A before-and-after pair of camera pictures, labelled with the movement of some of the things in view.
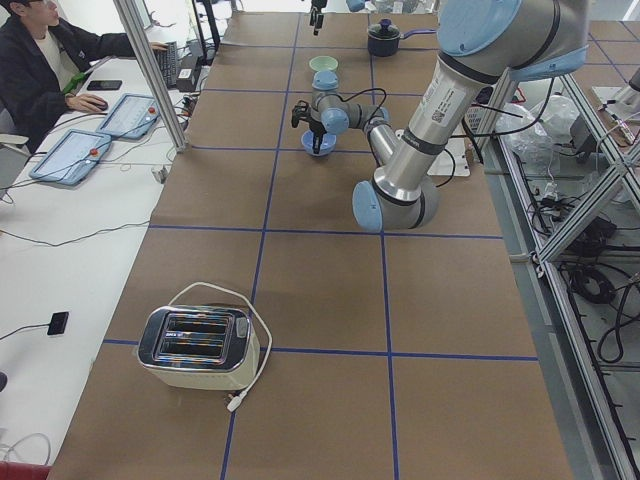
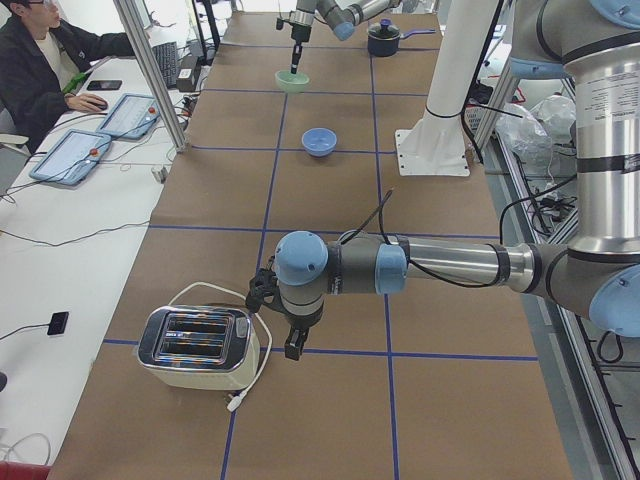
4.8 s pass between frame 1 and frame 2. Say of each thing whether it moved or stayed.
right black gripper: moved
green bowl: moved
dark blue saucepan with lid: stayed
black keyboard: stayed
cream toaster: stayed
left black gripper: moved
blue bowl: stayed
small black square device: stayed
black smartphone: stayed
